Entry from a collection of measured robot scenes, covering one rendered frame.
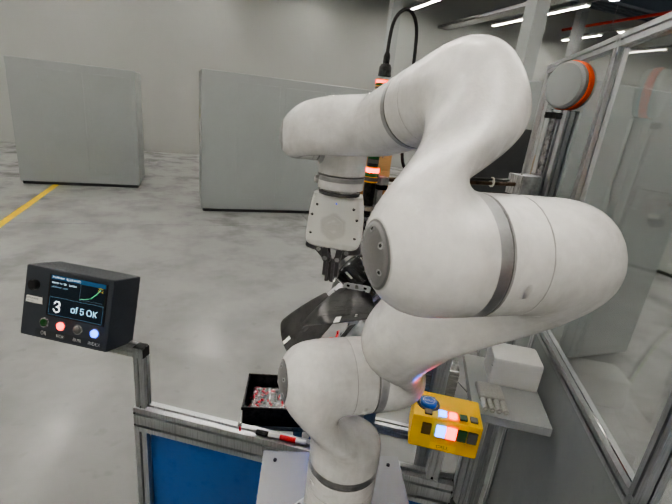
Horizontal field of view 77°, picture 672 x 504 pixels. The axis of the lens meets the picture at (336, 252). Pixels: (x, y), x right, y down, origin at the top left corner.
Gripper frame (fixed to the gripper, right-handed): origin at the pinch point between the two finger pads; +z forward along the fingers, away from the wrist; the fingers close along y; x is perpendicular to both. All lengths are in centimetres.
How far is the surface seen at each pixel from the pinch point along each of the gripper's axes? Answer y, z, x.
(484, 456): 55, 87, 61
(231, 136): -266, 27, 531
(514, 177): 47, -13, 84
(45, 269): -77, 18, 11
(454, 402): 31, 36, 17
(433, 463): 29, 52, 13
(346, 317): 0.9, 23.6, 27.0
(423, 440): 25, 43, 10
